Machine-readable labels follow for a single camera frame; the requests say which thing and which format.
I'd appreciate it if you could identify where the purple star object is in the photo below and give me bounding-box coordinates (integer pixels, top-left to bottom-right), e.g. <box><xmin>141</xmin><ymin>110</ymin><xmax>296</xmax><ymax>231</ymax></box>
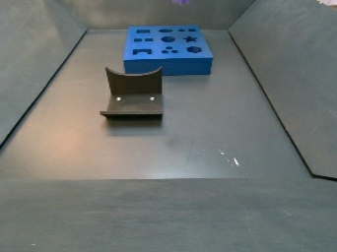
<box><xmin>172</xmin><ymin>0</ymin><xmax>189</xmax><ymax>5</ymax></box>

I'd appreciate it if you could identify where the black curved holder stand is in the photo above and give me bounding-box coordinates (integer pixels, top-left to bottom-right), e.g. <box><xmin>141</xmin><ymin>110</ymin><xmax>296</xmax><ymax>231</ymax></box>
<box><xmin>100</xmin><ymin>68</ymin><xmax>163</xmax><ymax>118</ymax></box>

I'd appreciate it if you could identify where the blue shape sorter block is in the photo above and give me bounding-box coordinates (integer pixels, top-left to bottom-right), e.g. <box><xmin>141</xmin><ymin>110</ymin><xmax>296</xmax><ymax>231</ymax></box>
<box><xmin>124</xmin><ymin>26</ymin><xmax>212</xmax><ymax>76</ymax></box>

